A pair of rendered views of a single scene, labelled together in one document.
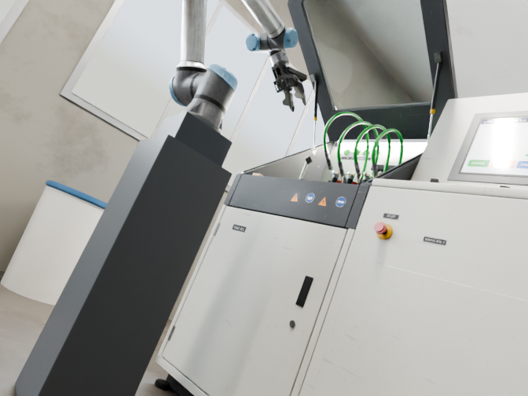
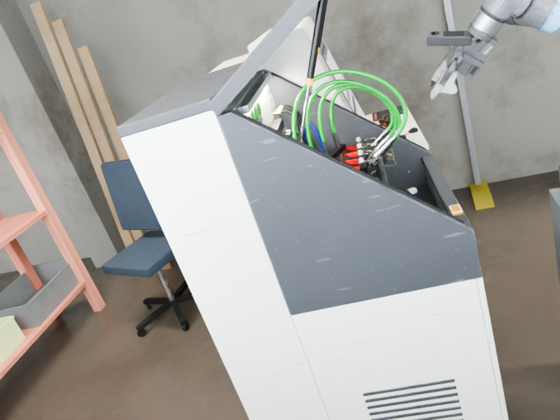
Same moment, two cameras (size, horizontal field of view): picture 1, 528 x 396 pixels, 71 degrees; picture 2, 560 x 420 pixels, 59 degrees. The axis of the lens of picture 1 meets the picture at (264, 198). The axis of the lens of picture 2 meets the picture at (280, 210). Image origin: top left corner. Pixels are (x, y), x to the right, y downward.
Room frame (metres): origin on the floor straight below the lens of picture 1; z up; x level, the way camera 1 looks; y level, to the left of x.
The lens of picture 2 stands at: (2.73, 0.87, 1.67)
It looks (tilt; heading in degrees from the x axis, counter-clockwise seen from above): 22 degrees down; 236
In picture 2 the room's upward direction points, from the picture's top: 19 degrees counter-clockwise
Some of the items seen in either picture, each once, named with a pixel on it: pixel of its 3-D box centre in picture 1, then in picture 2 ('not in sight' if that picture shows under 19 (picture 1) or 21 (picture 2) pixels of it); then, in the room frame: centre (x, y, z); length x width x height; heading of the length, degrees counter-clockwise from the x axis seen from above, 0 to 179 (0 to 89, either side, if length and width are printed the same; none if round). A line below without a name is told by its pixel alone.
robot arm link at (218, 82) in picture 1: (216, 88); not in sight; (1.17, 0.29, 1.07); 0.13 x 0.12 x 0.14; 50
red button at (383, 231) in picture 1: (381, 229); not in sight; (1.07, -0.36, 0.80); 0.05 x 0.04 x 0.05; 43
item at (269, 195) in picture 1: (287, 198); (445, 205); (1.43, -0.09, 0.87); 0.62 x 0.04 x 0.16; 43
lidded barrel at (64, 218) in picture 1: (65, 243); not in sight; (2.35, 1.01, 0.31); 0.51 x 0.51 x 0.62
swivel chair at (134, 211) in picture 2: not in sight; (147, 243); (1.79, -2.13, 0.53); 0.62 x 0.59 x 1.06; 36
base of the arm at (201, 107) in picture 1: (203, 117); not in sight; (1.16, 0.29, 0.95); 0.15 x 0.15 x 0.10
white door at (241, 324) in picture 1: (244, 299); not in sight; (1.42, -0.08, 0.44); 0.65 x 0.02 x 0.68; 43
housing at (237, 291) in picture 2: not in sight; (276, 233); (1.65, -0.84, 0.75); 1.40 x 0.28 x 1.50; 43
